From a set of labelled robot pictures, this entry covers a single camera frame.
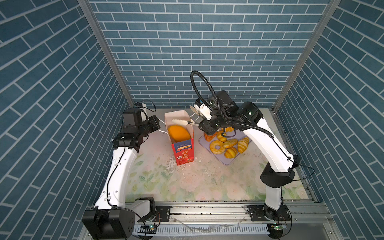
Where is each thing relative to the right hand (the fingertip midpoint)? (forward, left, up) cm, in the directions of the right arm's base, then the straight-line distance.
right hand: (201, 121), depth 67 cm
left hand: (+4, +21, -4) cm, 22 cm away
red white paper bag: (-5, +10, -20) cm, 23 cm away
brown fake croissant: (+14, -4, -33) cm, 36 cm away
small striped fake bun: (+15, -12, -33) cm, 38 cm away
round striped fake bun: (+4, -18, -32) cm, 37 cm away
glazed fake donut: (+4, -10, -33) cm, 35 cm away
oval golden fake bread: (+7, +15, -20) cm, 26 cm away
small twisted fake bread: (+10, -18, -31) cm, 37 cm away
